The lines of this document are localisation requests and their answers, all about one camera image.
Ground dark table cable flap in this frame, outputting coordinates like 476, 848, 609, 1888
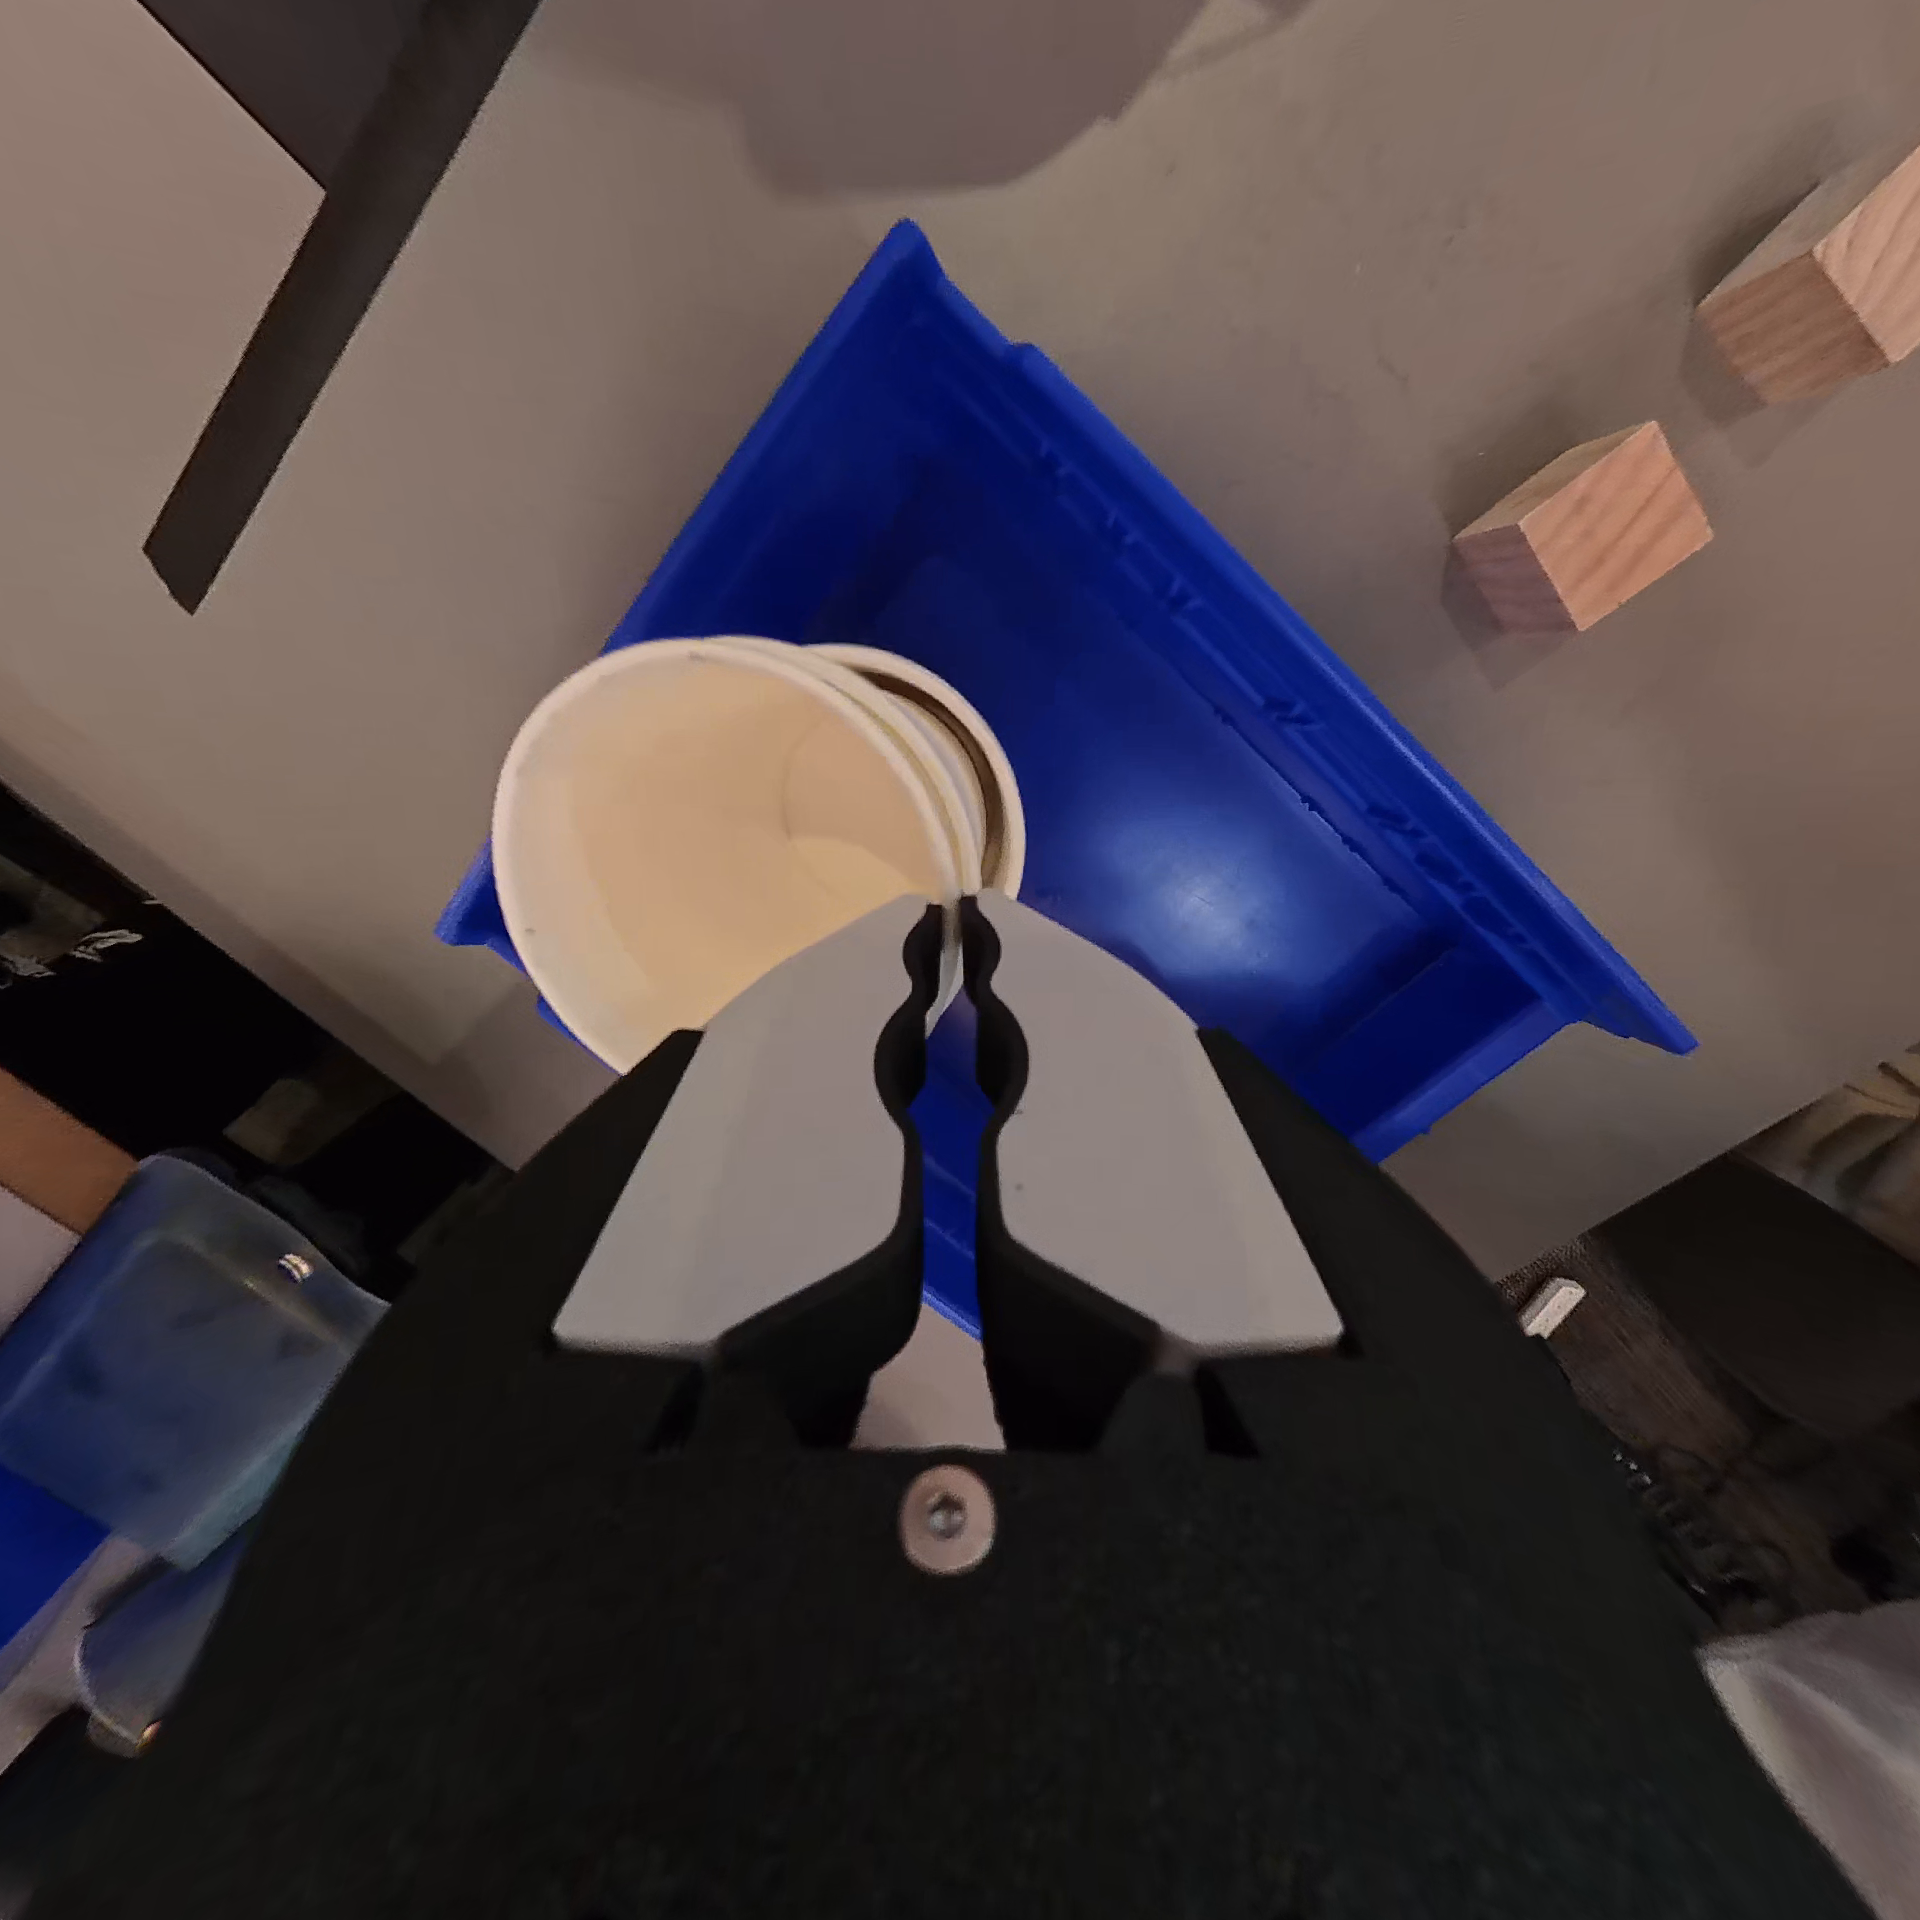
141, 0, 544, 616

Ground person's left forearm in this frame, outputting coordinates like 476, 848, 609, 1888
1696, 1605, 1920, 1920

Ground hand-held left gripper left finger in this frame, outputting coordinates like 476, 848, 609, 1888
550, 894, 964, 1453

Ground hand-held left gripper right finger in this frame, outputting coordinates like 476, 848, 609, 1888
958, 894, 1344, 1453

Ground wood-edged side table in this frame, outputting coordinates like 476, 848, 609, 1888
0, 1068, 139, 1247

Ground wooden cube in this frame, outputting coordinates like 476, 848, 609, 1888
1446, 420, 1713, 633
1696, 142, 1920, 406

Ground translucent plastic container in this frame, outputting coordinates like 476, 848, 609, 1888
0, 1152, 396, 1574

